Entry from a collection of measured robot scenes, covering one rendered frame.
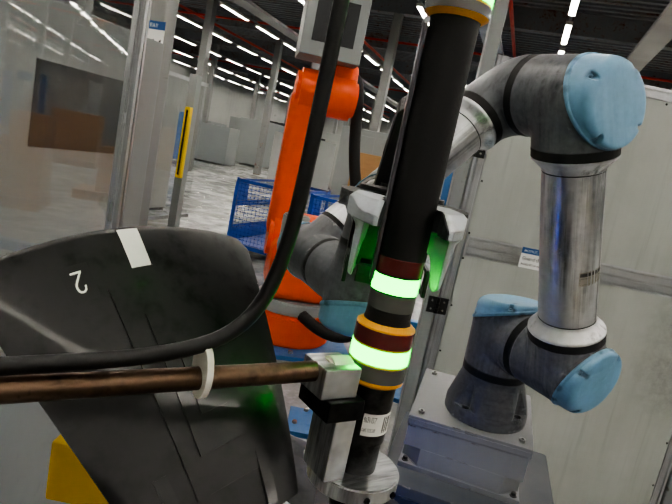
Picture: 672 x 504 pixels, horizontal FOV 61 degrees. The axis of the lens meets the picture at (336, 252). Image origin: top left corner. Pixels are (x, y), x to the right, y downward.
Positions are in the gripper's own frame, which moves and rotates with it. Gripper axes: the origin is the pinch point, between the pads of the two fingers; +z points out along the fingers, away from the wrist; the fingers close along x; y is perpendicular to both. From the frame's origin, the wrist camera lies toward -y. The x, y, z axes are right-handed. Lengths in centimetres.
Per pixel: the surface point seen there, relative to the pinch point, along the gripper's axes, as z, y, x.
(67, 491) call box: -34, 50, 34
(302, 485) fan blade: -18.4, 32.1, 2.7
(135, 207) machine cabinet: -434, 76, 175
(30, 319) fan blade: 3.3, 11.0, 22.3
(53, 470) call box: -34, 47, 36
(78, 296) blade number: 0.7, 9.8, 20.6
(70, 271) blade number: 0.1, 8.4, 21.6
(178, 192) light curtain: -547, 70, 174
